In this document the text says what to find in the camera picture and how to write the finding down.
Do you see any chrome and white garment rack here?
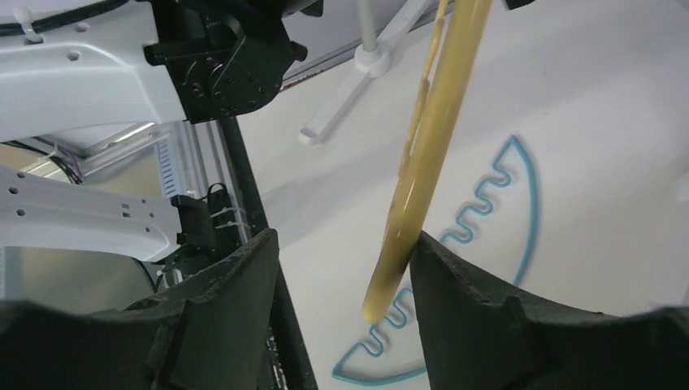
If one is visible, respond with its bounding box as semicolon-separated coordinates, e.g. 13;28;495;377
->
298;0;432;145

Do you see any yellow wavy hanger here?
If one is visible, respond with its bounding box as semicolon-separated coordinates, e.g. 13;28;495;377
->
362;0;492;324

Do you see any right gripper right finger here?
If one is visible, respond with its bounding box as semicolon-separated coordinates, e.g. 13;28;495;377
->
410;233;688;389

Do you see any left black camera cable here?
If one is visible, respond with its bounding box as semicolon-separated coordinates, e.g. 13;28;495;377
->
0;0;130;39

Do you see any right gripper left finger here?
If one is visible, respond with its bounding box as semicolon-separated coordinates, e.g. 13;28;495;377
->
1;229;279;389

